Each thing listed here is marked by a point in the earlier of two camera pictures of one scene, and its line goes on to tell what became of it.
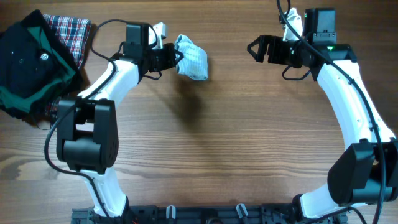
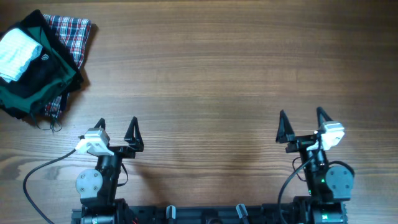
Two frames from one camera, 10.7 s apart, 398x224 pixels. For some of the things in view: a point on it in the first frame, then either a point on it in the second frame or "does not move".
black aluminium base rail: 220,214 does not move
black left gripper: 168,49 → 134,143
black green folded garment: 37,71 does not move
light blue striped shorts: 194,62 → 17,50
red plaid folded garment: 74,32 does not move
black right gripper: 263,40 → 285,135
